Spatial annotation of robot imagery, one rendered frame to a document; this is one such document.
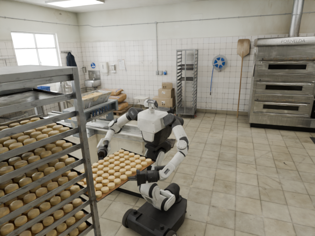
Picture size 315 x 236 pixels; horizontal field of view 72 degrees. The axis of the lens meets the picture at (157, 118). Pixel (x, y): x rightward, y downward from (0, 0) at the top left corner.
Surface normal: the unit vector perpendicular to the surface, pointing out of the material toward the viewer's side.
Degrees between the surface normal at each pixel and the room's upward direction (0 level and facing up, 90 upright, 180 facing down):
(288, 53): 90
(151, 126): 91
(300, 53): 90
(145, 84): 90
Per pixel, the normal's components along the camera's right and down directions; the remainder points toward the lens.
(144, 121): -0.59, 0.29
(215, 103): -0.34, 0.30
